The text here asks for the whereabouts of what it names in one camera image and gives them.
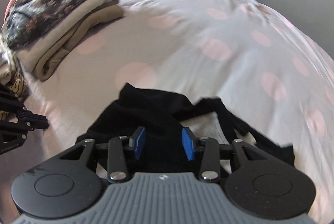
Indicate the tan folded garment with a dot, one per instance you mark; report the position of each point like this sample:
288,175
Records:
48,63

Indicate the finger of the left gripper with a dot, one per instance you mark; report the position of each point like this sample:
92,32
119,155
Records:
28,121

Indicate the grey and black sweater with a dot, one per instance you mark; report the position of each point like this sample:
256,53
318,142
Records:
161,113

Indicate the brown knitted garment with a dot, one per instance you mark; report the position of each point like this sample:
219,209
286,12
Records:
11,72

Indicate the cream folded garment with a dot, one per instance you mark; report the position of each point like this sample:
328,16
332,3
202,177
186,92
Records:
70,18

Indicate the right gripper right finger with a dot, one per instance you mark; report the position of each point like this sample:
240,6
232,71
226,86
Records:
190,143

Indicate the pink dotted bed sheet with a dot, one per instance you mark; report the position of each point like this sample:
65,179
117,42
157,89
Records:
265,70

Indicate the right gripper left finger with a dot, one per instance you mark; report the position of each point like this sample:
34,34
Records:
137,142

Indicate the dark floral folded garment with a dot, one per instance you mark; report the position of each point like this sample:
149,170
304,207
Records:
27,20

